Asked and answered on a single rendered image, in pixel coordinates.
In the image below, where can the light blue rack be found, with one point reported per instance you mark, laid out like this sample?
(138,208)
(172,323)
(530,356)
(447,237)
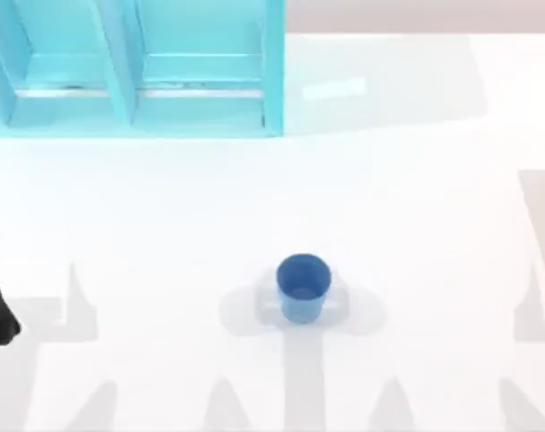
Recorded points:
(128,67)

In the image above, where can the blue cup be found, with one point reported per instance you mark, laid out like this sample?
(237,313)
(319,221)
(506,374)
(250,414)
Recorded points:
(303,292)

